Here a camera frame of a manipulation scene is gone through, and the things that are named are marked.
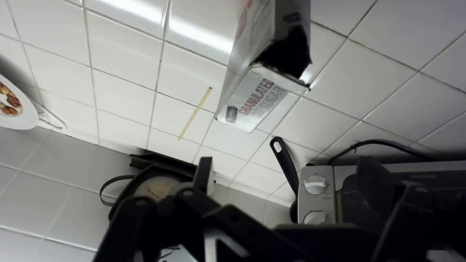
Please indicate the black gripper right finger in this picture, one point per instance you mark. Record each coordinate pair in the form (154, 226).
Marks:
(411, 213)

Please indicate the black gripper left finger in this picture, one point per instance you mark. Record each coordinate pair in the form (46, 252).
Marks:
(140, 227)

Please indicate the white sugar box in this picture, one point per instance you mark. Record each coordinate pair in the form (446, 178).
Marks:
(251, 54)

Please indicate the white toaster oven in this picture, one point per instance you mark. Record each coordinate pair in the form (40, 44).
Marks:
(330, 195)

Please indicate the black retro clock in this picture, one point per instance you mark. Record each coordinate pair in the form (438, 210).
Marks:
(161, 176)

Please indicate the wooden skewer stick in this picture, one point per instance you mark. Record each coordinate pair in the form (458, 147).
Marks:
(194, 112)

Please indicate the white cloth napkin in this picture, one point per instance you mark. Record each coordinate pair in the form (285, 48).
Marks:
(49, 118)

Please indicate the white plate with food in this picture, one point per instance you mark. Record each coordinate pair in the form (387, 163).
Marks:
(17, 109)

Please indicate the black utensil handle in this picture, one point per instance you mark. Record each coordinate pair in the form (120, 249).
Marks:
(285, 159)

